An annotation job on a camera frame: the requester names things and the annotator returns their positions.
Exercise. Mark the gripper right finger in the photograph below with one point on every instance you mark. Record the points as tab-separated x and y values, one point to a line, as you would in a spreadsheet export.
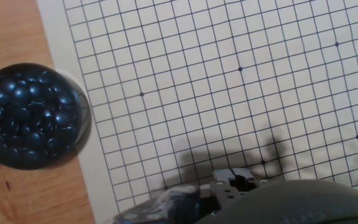
243	173

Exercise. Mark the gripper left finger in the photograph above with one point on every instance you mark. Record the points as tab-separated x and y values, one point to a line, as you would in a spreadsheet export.
224	175

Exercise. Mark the beige grid Go board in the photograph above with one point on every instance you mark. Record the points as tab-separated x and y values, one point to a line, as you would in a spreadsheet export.
213	93

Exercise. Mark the black round stone bowl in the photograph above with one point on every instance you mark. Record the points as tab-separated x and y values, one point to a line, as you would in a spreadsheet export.
87	115

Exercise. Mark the black Go stone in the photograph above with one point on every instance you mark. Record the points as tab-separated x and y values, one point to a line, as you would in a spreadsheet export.
46	77
65	99
22	94
36	90
0	97
9	84

